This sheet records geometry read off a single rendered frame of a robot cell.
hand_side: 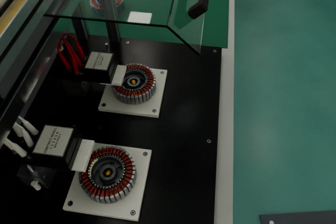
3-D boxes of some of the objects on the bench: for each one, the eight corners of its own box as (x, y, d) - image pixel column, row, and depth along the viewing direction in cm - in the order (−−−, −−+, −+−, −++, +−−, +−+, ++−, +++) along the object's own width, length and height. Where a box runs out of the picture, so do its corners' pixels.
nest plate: (167, 73, 80) (167, 69, 79) (158, 117, 71) (158, 115, 70) (114, 67, 81) (113, 64, 80) (98, 111, 72) (97, 108, 71)
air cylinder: (62, 155, 65) (55, 144, 60) (49, 188, 60) (40, 178, 56) (41, 153, 65) (31, 141, 61) (26, 185, 61) (15, 175, 56)
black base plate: (220, 52, 88) (221, 47, 86) (208, 314, 49) (209, 314, 48) (70, 37, 92) (68, 32, 90) (-49, 269, 53) (-56, 267, 52)
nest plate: (151, 152, 65) (151, 149, 64) (138, 221, 56) (137, 220, 55) (87, 143, 67) (86, 140, 66) (63, 210, 58) (62, 208, 57)
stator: (143, 158, 63) (141, 150, 60) (127, 210, 56) (124, 204, 53) (94, 147, 64) (91, 139, 62) (73, 197, 58) (68, 190, 55)
